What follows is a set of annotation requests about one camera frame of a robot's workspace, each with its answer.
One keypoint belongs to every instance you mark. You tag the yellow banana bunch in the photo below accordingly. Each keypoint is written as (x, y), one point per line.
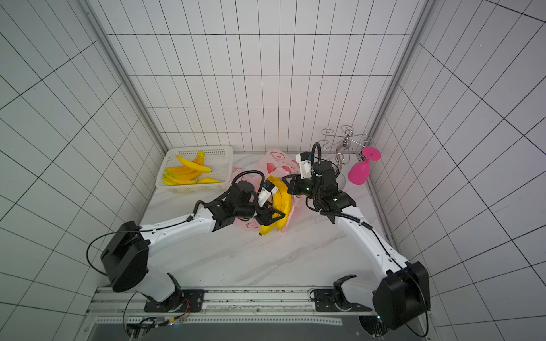
(189, 172)
(282, 201)

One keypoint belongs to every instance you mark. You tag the yellow banana bunch in basket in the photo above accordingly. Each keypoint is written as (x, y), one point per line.
(189, 172)

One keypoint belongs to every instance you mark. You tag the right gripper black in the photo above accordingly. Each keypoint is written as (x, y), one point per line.
(296, 185)

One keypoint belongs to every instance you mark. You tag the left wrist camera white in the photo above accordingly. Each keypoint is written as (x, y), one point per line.
(267, 191)

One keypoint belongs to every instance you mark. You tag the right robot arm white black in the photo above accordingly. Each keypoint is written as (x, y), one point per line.
(400, 292)

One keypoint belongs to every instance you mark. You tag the white plastic basket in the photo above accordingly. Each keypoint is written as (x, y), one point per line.
(218, 158)

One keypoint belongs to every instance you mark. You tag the chrome wire glass rack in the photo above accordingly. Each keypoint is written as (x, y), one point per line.
(341, 142)

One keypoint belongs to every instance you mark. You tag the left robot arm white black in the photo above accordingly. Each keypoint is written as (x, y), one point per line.
(126, 258)

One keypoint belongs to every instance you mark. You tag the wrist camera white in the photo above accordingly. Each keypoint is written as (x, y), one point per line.
(267, 191)
(304, 161)

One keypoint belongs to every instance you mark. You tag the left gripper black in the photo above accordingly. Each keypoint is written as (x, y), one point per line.
(264, 219)

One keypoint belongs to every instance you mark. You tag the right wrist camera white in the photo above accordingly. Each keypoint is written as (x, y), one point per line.
(304, 161)

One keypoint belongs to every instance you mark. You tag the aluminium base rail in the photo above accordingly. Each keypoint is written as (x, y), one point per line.
(297, 304)

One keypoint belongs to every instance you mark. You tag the magenta plastic wine glass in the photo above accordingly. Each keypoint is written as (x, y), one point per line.
(360, 172)

